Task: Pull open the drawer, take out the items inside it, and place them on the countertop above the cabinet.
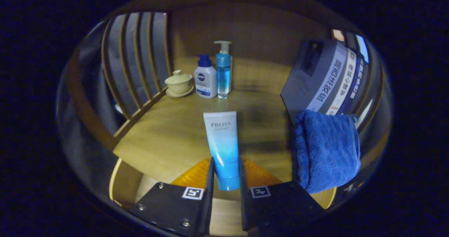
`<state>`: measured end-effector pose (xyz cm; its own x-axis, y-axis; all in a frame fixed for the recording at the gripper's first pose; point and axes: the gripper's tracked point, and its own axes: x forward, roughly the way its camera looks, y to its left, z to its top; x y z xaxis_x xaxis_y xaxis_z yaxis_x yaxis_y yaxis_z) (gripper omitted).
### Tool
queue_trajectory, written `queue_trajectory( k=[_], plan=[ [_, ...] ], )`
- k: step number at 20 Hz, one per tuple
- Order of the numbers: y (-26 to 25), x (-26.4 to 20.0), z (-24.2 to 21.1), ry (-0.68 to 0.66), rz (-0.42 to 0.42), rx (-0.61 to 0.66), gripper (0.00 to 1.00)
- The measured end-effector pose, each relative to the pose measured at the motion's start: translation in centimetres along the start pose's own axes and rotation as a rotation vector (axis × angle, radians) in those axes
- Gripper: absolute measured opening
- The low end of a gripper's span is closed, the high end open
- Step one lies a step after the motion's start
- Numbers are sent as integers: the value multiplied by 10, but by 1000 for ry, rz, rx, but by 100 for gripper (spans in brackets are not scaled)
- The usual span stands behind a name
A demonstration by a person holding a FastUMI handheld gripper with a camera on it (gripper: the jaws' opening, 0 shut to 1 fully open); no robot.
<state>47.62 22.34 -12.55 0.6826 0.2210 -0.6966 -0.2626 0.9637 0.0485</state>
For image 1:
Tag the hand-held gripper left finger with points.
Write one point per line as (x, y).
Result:
(208, 202)

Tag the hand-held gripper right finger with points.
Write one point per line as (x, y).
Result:
(244, 202)

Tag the white and blue tube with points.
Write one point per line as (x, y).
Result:
(222, 142)

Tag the wooden countertop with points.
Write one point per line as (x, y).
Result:
(168, 131)

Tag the wooden cabinet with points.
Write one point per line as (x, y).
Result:
(263, 30)

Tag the blue towel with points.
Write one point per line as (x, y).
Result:
(326, 149)

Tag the white bottle with blue cap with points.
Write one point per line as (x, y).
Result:
(206, 82)

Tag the beige lidded teacup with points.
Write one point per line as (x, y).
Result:
(179, 84)

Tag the clear blue pump bottle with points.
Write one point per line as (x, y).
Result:
(223, 75)

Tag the white book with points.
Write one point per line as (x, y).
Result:
(345, 86)

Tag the dark blue book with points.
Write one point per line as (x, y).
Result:
(358, 82)

